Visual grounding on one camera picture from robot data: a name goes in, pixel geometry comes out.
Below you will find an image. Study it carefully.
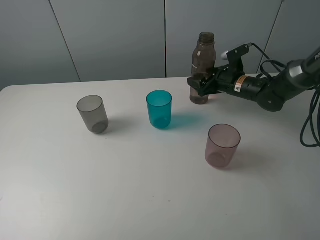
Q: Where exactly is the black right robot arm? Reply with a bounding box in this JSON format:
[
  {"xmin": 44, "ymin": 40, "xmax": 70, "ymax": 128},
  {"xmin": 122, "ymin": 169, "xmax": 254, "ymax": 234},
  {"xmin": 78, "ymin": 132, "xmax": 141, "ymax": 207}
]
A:
[{"xmin": 187, "ymin": 43, "xmax": 320, "ymax": 112}]

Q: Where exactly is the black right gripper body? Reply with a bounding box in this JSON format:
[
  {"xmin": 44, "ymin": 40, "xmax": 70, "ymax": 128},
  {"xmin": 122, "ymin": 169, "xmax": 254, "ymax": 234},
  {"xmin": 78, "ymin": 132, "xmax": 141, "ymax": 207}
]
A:
[{"xmin": 214, "ymin": 65, "xmax": 263, "ymax": 97}]

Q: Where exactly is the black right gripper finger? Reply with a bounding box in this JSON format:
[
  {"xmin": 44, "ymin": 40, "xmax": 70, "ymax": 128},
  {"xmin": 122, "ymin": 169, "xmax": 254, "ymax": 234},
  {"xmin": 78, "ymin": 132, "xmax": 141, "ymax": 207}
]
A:
[
  {"xmin": 205, "ymin": 67, "xmax": 220, "ymax": 77},
  {"xmin": 187, "ymin": 74, "xmax": 220, "ymax": 97}
]

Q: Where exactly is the black cable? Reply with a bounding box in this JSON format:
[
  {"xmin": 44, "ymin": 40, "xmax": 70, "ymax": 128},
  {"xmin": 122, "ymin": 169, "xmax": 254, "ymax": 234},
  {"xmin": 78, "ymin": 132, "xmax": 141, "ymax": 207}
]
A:
[{"xmin": 249, "ymin": 42, "xmax": 320, "ymax": 148}]

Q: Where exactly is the pink translucent plastic cup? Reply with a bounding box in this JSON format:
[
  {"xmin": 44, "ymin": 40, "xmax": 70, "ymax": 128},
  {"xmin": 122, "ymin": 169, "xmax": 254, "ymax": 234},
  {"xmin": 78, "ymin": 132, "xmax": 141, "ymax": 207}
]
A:
[{"xmin": 205, "ymin": 123, "xmax": 241, "ymax": 169}]

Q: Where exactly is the teal translucent plastic cup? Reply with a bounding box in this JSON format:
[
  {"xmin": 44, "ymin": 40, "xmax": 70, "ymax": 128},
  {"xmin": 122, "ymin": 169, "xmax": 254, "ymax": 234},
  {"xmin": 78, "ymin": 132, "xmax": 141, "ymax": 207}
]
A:
[{"xmin": 146, "ymin": 90, "xmax": 173, "ymax": 129}]

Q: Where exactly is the brown translucent water bottle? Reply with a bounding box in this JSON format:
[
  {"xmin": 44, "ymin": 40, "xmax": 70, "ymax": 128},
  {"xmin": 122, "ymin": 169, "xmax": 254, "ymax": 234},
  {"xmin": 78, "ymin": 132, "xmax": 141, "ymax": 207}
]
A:
[{"xmin": 189, "ymin": 31, "xmax": 217, "ymax": 105}]

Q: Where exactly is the grey translucent plastic cup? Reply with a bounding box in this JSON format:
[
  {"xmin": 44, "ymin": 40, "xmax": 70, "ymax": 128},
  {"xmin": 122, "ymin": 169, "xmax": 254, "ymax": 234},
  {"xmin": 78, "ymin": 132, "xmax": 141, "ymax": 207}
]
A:
[{"xmin": 76, "ymin": 95, "xmax": 109, "ymax": 134}]

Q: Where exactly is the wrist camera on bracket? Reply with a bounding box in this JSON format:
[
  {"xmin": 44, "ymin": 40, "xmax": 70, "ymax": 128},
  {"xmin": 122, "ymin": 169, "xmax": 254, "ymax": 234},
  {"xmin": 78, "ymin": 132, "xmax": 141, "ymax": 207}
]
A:
[{"xmin": 221, "ymin": 43, "xmax": 252, "ymax": 72}]

